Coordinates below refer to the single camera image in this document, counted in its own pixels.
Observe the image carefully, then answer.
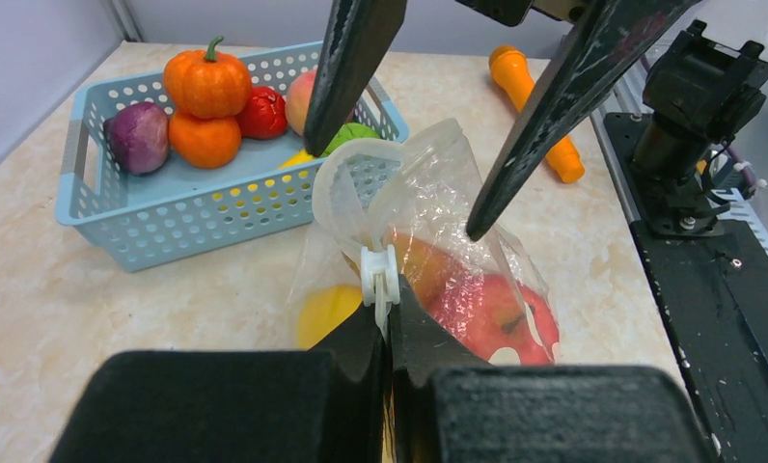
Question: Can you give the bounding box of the orange toy carrot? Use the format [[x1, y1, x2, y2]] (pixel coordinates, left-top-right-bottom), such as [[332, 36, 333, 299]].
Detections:
[[487, 44, 587, 185]]

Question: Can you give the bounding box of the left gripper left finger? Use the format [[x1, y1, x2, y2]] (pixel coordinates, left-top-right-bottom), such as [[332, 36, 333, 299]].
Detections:
[[51, 306, 385, 462]]

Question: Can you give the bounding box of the toy peach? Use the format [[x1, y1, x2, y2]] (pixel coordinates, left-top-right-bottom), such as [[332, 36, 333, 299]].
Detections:
[[285, 69, 316, 135]]

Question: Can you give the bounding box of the blue perforated plastic basket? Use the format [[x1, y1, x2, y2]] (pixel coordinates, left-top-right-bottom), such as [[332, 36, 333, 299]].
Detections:
[[54, 39, 411, 275]]

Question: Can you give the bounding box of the red toy pepper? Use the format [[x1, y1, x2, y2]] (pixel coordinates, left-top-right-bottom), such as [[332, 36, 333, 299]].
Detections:
[[235, 86, 288, 140]]

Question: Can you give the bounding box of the purple toy onion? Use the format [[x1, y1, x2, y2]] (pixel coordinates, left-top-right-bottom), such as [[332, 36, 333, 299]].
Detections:
[[103, 101, 170, 176]]

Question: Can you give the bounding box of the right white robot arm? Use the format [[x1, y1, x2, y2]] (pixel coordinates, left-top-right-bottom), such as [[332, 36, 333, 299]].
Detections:
[[466, 1, 768, 240]]

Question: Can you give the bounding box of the green toy lime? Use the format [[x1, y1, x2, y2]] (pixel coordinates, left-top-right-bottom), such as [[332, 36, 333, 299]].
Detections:
[[321, 123, 380, 157]]

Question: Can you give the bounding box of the clear dotted zip bag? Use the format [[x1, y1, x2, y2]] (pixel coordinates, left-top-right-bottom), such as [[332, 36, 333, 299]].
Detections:
[[288, 119, 561, 366]]

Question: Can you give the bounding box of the small orange toy fruit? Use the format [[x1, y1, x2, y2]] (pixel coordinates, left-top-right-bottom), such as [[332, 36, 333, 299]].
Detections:
[[392, 231, 467, 309]]

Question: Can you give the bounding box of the red toy apple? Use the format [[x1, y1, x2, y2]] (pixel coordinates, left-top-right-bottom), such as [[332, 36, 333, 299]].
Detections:
[[427, 273, 560, 366]]

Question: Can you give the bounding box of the yellow toy banana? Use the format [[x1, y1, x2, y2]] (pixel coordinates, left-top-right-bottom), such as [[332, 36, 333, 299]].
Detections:
[[278, 149, 318, 170]]

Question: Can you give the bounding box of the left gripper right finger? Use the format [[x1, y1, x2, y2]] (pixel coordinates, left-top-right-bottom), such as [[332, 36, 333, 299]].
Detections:
[[389, 278, 717, 462]]

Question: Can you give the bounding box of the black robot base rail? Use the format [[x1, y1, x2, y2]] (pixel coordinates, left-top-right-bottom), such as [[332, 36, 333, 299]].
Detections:
[[591, 112, 768, 462]]

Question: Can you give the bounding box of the orange toy tangerine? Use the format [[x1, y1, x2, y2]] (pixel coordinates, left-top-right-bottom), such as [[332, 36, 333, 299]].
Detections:
[[168, 112, 242, 169]]

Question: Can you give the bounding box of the orange toy pumpkin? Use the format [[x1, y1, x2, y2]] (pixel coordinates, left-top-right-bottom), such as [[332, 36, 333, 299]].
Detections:
[[163, 36, 253, 119]]

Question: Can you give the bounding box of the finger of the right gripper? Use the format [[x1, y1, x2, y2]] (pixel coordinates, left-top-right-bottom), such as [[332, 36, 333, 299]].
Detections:
[[466, 0, 694, 241], [303, 0, 407, 155]]

